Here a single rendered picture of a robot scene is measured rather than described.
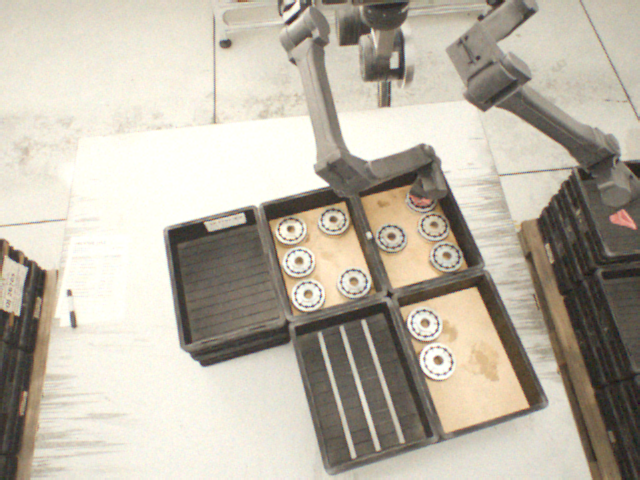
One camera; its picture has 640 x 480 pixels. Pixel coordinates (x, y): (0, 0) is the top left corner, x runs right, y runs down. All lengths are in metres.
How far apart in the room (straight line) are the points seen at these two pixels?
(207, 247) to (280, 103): 1.56
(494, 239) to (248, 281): 0.86
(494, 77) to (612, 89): 2.52
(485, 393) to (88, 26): 3.28
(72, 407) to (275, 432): 0.63
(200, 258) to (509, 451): 1.09
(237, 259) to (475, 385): 0.80
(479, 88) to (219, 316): 0.99
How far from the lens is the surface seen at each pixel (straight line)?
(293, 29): 1.27
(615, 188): 1.27
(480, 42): 1.02
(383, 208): 1.69
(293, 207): 1.64
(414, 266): 1.61
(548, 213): 2.49
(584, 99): 3.38
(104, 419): 1.75
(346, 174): 1.08
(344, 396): 1.48
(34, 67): 3.76
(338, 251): 1.61
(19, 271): 2.46
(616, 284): 2.33
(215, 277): 1.62
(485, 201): 1.92
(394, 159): 1.29
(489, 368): 1.56
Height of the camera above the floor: 2.29
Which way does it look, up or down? 63 degrees down
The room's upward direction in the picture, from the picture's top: 3 degrees counter-clockwise
